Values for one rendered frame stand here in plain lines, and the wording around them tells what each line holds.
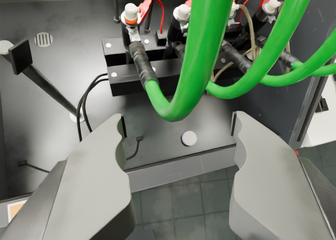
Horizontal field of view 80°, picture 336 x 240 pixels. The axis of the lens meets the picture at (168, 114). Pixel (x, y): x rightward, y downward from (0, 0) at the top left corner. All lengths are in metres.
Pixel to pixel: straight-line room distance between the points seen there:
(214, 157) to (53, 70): 0.46
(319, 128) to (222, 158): 0.24
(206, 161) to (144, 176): 0.13
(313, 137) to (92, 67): 0.57
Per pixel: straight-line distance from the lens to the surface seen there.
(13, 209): 0.45
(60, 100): 0.41
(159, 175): 0.42
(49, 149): 0.56
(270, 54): 0.17
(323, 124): 0.58
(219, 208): 1.52
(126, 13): 0.32
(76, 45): 0.63
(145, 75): 0.22
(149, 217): 1.41
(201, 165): 0.44
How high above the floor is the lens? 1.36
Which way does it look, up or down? 73 degrees down
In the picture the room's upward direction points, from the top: 40 degrees clockwise
